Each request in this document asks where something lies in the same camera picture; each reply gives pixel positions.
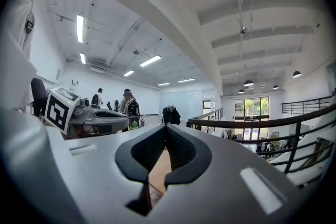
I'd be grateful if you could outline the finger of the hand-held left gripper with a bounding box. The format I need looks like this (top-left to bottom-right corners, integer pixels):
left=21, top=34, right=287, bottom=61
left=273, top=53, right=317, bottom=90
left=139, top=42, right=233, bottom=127
left=90, top=116, right=131, bottom=130
left=91, top=108, right=130, bottom=119

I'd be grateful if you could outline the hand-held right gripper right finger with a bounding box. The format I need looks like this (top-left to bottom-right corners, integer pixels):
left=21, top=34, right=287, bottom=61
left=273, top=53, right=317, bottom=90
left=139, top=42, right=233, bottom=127
left=157, top=123, right=302, bottom=224

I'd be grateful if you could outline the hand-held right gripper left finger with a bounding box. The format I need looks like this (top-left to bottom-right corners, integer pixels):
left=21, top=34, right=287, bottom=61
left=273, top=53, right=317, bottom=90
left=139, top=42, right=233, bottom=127
left=47, top=123, right=167, bottom=224

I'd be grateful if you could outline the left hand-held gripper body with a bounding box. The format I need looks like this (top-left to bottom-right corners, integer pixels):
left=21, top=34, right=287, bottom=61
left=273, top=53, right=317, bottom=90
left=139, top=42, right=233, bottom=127
left=44, top=86, right=113, bottom=139

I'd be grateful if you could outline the black office chair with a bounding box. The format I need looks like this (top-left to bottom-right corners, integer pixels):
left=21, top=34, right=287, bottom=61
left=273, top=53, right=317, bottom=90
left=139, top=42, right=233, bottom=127
left=30, top=77, right=49, bottom=118

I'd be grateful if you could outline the office chair with jacket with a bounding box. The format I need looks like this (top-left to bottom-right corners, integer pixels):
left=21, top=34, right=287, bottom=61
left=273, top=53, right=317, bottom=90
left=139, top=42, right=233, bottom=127
left=162, top=105, right=182, bottom=125

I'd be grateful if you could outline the person's white shirt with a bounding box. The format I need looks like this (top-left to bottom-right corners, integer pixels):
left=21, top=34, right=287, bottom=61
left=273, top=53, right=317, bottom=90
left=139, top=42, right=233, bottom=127
left=0, top=0, right=38, bottom=111

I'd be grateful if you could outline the black curved railing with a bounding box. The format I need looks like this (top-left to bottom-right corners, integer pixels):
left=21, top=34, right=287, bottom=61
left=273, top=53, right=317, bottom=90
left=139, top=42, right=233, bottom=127
left=186, top=102, right=336, bottom=175

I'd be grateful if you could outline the group of ceiling tube lights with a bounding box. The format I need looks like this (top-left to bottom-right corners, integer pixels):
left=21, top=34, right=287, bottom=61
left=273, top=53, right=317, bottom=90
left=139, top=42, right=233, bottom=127
left=77, top=15, right=196, bottom=87

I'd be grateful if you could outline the black straight railing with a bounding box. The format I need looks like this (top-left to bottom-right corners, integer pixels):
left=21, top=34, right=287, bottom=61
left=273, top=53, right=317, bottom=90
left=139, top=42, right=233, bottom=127
left=281, top=95, right=334, bottom=115

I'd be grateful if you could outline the left hand-held gripper camera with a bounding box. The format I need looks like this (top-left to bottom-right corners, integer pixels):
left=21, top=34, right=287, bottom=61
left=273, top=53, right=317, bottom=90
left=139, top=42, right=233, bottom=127
left=78, top=97, right=92, bottom=109

